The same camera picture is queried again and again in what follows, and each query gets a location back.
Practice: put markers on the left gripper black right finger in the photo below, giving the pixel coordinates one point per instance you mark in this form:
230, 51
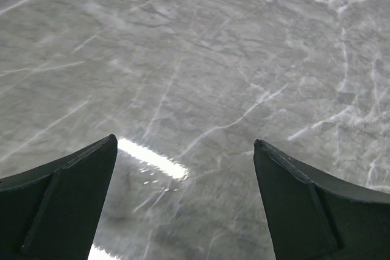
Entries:
314, 215

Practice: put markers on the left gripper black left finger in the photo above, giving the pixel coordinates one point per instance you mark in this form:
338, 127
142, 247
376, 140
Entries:
52, 211

